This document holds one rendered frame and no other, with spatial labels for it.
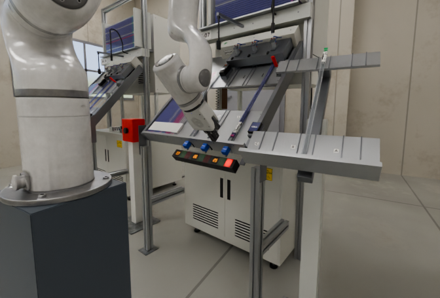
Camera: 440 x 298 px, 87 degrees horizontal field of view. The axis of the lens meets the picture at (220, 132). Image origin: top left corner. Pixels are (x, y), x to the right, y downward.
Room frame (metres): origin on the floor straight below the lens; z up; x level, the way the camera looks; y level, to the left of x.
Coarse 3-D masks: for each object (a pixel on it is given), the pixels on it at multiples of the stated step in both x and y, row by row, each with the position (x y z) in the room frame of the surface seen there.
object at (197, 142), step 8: (152, 136) 1.23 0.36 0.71; (160, 136) 1.17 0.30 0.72; (168, 136) 1.12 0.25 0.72; (176, 136) 1.08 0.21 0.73; (184, 136) 1.05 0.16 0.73; (192, 136) 1.02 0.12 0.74; (176, 144) 1.15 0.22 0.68; (192, 144) 1.07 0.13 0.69; (200, 144) 1.01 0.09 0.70; (208, 144) 0.98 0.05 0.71; (216, 144) 0.94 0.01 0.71; (224, 144) 0.91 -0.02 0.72; (232, 144) 0.88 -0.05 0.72; (240, 144) 0.85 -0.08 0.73; (232, 152) 0.94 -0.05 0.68
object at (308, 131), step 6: (324, 66) 0.83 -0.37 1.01; (318, 78) 0.80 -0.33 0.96; (318, 84) 0.77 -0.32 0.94; (318, 90) 0.75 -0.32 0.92; (318, 96) 0.75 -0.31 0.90; (312, 102) 0.73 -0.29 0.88; (312, 108) 0.71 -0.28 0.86; (312, 114) 0.69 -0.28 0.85; (312, 120) 0.68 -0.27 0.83; (306, 132) 0.65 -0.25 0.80; (306, 138) 0.64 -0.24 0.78; (306, 144) 0.62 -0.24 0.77; (306, 150) 0.61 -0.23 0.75
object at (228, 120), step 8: (216, 112) 1.12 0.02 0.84; (224, 112) 1.09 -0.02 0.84; (232, 112) 1.06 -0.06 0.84; (240, 112) 1.04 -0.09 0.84; (256, 112) 0.99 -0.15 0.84; (224, 120) 1.05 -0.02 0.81; (232, 120) 1.02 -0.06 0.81; (248, 120) 0.97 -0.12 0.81; (256, 120) 0.95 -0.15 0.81; (184, 128) 1.14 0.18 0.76; (192, 128) 1.11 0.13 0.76; (224, 128) 1.00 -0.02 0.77; (232, 128) 0.98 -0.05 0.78; (240, 128) 0.95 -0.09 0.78; (248, 128) 0.93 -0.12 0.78; (200, 136) 1.03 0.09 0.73; (208, 136) 1.00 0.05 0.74; (224, 136) 0.96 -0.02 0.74; (240, 136) 0.92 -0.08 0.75
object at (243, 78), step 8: (216, 64) 1.53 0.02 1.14; (224, 64) 1.48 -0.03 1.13; (264, 64) 1.26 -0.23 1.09; (232, 72) 1.35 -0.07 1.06; (240, 72) 1.31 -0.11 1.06; (248, 72) 1.27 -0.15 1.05; (256, 72) 1.23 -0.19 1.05; (264, 72) 1.20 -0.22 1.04; (272, 72) 1.17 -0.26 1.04; (224, 80) 1.33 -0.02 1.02; (232, 80) 1.28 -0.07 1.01; (240, 80) 1.25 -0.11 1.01; (248, 80) 1.21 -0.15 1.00; (256, 80) 1.18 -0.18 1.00; (272, 80) 1.11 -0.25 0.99; (216, 88) 1.31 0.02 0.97; (232, 88) 1.31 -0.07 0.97
